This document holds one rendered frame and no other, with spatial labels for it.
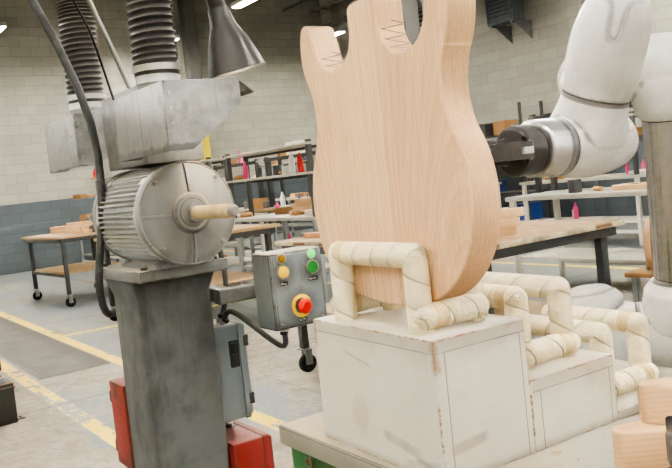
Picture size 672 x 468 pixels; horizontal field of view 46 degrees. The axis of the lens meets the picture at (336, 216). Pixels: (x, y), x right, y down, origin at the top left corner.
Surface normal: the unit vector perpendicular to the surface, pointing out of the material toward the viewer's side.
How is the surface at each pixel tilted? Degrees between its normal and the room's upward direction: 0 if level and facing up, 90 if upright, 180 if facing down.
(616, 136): 109
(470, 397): 90
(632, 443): 90
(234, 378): 90
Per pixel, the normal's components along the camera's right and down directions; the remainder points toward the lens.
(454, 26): 0.54, 0.32
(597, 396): 0.54, -0.01
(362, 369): -0.84, 0.12
